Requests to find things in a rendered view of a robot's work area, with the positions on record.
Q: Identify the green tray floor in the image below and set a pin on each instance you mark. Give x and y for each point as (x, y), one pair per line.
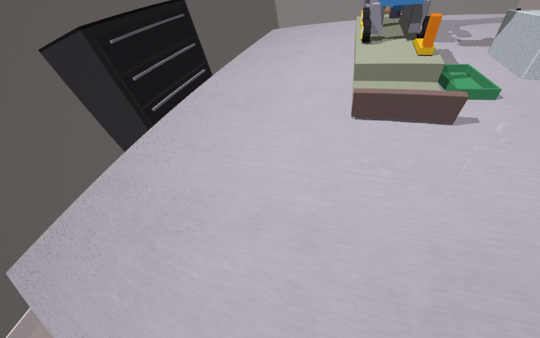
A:
(462, 80)

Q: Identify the yellow chock with orange handle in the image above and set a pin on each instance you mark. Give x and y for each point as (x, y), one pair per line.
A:
(425, 47)

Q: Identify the green tray rim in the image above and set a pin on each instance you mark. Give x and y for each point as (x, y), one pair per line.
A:
(489, 90)

